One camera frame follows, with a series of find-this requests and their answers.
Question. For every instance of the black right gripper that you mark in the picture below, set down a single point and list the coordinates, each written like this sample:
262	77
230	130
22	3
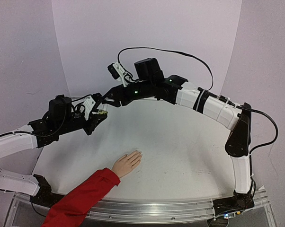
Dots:
117	95

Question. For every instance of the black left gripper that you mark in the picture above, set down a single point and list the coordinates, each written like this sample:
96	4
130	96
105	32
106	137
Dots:
89	125

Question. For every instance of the yellow nail polish bottle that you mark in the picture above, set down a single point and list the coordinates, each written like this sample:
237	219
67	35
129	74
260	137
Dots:
102	112

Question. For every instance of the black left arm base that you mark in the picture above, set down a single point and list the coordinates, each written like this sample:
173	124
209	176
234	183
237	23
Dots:
44	197

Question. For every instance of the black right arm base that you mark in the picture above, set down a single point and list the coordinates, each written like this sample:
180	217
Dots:
238	202

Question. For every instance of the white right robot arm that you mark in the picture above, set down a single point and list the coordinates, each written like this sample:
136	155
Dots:
178	91

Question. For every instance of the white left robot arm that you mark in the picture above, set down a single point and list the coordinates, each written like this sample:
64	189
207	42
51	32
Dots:
36	134

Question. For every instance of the red sleeved forearm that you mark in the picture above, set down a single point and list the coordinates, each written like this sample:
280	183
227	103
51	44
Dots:
71	210

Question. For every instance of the mannequin hand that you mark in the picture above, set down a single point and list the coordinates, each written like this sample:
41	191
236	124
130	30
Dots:
126	164

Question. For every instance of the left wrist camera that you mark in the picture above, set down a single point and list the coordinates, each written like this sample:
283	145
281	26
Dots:
91	104

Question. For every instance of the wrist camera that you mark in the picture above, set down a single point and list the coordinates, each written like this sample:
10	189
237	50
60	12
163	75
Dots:
118	72
91	104

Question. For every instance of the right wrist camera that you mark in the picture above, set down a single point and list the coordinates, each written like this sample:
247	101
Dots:
118	72

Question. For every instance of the aluminium table edge rail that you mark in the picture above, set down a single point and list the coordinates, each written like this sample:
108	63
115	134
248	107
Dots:
180	213

